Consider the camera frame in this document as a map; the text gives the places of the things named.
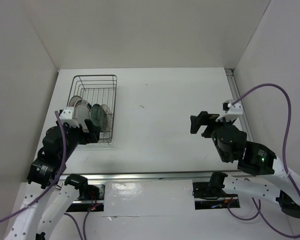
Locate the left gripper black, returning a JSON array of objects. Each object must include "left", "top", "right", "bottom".
[{"left": 61, "top": 118, "right": 101, "bottom": 160}]

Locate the blue patterned plate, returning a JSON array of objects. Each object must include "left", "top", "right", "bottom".
[{"left": 91, "top": 103, "right": 108, "bottom": 132}]

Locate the clear glass plate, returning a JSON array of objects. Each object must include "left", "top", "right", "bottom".
[{"left": 101, "top": 104, "right": 113, "bottom": 133}]

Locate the white plate red green rim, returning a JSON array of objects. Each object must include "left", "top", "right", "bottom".
[{"left": 74, "top": 99, "right": 92, "bottom": 132}]

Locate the orange sunburst plate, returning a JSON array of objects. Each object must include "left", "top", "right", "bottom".
[{"left": 68, "top": 95, "right": 83, "bottom": 108}]

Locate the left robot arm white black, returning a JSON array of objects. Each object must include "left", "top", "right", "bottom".
[{"left": 6, "top": 119, "right": 101, "bottom": 240}]

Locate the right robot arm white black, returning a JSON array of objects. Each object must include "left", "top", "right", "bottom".
[{"left": 190, "top": 111, "right": 300, "bottom": 219}]

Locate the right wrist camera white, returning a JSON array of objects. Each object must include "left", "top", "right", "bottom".
[{"left": 215, "top": 99, "right": 243, "bottom": 123}]

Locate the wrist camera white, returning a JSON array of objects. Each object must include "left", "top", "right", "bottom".
[
  {"left": 59, "top": 106, "right": 80, "bottom": 128},
  {"left": 215, "top": 99, "right": 243, "bottom": 123}
]

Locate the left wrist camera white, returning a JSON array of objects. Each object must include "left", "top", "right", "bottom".
[{"left": 59, "top": 106, "right": 80, "bottom": 128}]

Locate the aluminium rail right side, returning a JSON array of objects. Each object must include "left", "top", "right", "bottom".
[{"left": 224, "top": 68, "right": 253, "bottom": 141}]

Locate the aluminium rail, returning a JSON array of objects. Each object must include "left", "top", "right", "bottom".
[
  {"left": 59, "top": 169, "right": 243, "bottom": 181},
  {"left": 224, "top": 68, "right": 253, "bottom": 141}
]

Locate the wire dish rack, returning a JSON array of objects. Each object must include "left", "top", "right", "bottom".
[{"left": 67, "top": 74, "right": 117, "bottom": 144}]

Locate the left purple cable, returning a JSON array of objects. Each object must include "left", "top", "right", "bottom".
[{"left": 0, "top": 111, "right": 68, "bottom": 227}]

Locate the purple cable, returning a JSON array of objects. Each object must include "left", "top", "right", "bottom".
[
  {"left": 227, "top": 83, "right": 300, "bottom": 238},
  {"left": 0, "top": 111, "right": 68, "bottom": 227}
]

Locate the aluminium rail front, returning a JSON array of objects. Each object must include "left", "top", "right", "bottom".
[{"left": 59, "top": 169, "right": 243, "bottom": 181}]

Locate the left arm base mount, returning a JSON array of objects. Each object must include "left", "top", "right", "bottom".
[{"left": 66, "top": 184, "right": 106, "bottom": 213}]

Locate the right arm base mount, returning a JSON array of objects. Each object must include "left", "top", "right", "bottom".
[{"left": 192, "top": 182, "right": 240, "bottom": 210}]

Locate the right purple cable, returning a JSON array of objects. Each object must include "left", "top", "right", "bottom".
[{"left": 227, "top": 83, "right": 300, "bottom": 238}]

